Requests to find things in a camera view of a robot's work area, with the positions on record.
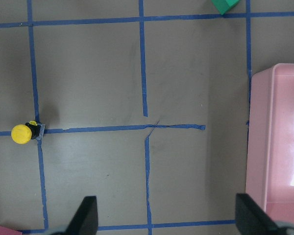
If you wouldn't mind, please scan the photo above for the pink plastic bin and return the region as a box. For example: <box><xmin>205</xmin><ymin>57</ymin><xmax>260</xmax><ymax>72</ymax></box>
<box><xmin>245</xmin><ymin>64</ymin><xmax>294</xmax><ymax>224</ymax></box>

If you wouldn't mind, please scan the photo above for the yellow push button switch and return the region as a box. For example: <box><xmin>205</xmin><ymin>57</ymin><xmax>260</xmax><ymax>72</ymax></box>
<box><xmin>11</xmin><ymin>120</ymin><xmax>46</xmax><ymax>144</ymax></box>

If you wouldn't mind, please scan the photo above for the green cube upper right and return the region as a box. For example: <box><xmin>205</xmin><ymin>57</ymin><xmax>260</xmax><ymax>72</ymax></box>
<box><xmin>211</xmin><ymin>0</ymin><xmax>240</xmax><ymax>15</ymax></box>

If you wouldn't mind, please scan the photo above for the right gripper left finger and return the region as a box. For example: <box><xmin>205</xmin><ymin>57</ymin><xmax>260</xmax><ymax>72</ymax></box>
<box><xmin>48</xmin><ymin>196</ymin><xmax>98</xmax><ymax>235</ymax></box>

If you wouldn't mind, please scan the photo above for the pink cube bottom centre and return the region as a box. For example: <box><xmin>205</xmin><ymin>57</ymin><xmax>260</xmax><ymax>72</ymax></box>
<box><xmin>0</xmin><ymin>226</ymin><xmax>23</xmax><ymax>235</ymax></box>

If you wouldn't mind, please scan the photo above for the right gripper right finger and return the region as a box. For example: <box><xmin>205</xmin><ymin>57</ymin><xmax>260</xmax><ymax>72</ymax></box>
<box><xmin>235</xmin><ymin>193</ymin><xmax>294</xmax><ymax>235</ymax></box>

